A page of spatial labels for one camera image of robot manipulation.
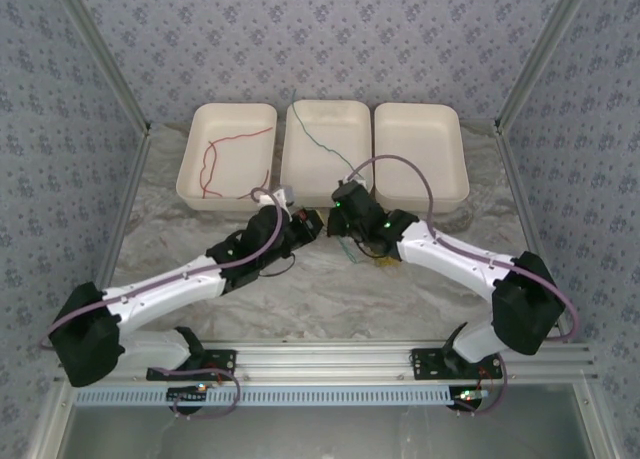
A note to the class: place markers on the white plastic tray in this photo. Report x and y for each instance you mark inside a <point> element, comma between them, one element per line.
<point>325,179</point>
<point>235,164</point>
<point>420,139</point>

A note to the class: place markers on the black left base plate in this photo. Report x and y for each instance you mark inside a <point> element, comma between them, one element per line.
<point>220,361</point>

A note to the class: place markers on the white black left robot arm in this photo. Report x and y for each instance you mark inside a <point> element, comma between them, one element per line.
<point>160,299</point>

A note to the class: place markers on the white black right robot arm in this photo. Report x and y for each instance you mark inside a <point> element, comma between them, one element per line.
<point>450,266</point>

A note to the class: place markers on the aluminium side rail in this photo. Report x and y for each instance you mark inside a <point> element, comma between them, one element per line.
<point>131,179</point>
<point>517,179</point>

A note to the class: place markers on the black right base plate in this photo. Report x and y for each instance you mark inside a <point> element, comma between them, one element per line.
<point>430,364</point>

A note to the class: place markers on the small circuit board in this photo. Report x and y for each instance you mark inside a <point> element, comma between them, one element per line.
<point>470,396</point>

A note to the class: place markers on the aluminium front rail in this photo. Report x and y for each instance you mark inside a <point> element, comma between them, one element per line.
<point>325,361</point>

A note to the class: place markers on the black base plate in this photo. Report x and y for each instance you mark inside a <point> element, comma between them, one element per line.
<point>430,364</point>
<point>220,361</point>

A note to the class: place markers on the grey metal panel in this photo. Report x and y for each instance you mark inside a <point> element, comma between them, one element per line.
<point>325,434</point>

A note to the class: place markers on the aluminium corner post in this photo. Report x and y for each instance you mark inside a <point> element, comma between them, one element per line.
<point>541,54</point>
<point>105,54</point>

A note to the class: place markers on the aluminium frame leg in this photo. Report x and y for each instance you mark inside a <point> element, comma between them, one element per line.
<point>597,424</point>
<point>49,424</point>

